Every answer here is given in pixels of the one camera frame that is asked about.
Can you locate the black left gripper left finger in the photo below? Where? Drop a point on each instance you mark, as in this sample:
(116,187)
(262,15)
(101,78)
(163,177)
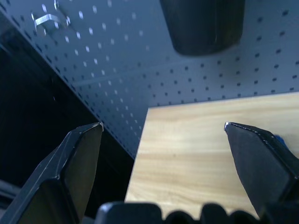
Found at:
(58,172)

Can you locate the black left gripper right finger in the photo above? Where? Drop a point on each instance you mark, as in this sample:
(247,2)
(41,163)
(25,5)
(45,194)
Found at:
(259,163)

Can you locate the grey perforated pegboard panel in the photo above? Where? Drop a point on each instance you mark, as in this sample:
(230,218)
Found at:
(130,77)

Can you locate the black cylindrical container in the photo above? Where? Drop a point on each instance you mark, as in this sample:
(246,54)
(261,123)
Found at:
(203,25)

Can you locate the silver metal pegboard hook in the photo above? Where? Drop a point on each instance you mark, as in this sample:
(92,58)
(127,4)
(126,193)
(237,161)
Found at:
(50,19)

